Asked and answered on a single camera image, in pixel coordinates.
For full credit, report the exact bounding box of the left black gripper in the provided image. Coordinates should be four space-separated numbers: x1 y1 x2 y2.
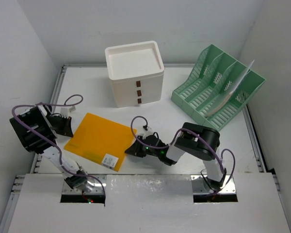
48 115 75 138

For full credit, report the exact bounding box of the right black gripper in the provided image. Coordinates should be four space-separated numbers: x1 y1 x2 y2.
125 135 161 158

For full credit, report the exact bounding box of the yellow plastic folder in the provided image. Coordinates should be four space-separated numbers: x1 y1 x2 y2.
64 113 137 172

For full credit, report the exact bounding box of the white drawer cabinet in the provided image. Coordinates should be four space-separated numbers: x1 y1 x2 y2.
105 41 164 108

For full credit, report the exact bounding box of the clear document sleeve with papers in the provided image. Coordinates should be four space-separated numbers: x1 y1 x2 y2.
204 60 255 117

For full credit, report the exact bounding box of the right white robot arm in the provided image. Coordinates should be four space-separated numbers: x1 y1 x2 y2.
125 122 226 191

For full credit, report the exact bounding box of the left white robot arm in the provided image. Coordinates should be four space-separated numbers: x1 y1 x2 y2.
10 105 93 192

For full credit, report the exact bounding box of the white foam board cover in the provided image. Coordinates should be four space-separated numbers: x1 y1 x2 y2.
9 173 289 233

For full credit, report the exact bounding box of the green file organizer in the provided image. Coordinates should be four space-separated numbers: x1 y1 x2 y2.
171 44 265 131

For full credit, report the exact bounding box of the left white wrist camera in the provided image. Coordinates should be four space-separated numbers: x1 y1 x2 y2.
60 106 76 118

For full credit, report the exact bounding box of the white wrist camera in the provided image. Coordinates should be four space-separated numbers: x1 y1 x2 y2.
60 106 76 118
143 125 154 138

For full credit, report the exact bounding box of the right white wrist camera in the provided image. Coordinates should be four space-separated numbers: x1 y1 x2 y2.
143 125 154 138

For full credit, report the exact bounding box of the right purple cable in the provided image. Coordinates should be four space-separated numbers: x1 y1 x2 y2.
130 116 236 195

